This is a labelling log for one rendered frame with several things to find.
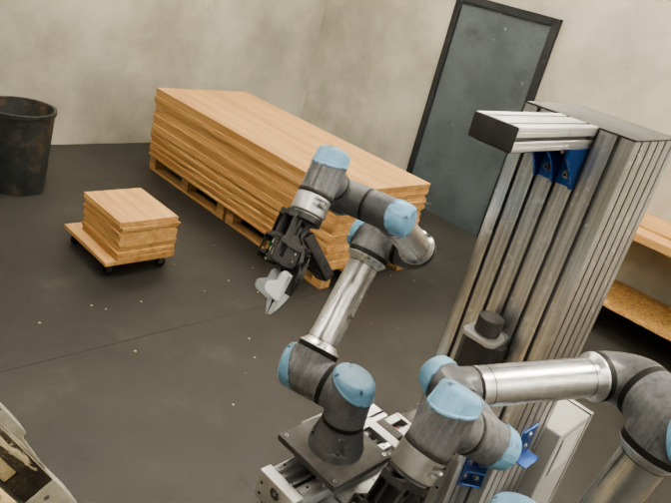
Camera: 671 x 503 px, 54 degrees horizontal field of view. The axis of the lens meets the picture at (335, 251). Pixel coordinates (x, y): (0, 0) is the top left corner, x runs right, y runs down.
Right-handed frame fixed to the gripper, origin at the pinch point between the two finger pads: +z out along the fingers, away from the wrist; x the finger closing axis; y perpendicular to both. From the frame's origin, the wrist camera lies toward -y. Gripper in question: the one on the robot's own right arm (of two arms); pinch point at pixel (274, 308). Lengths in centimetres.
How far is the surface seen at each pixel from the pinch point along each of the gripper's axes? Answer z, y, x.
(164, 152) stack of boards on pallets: -111, -115, -475
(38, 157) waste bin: -50, -17, -430
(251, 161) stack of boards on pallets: -115, -141, -351
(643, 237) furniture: -172, -359, -151
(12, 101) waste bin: -82, 14, -459
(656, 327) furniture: -119, -407, -146
